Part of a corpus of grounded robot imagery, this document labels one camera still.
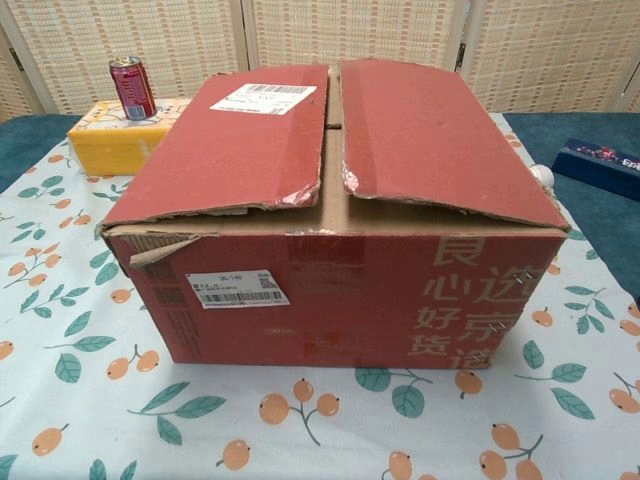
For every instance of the dark blue long box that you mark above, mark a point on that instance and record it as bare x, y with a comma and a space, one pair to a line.
595, 167

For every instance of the yellow cartoon tissue pack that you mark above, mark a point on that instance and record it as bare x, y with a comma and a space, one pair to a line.
107, 147

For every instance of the floral fruit print tablecloth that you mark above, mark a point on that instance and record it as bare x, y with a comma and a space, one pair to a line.
200, 425

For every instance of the woven folding screen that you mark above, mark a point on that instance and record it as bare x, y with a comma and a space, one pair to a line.
390, 30

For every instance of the red cardboard shipping box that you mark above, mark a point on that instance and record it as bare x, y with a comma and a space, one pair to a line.
280, 310

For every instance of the red soda can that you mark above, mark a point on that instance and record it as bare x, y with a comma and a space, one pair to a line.
132, 90

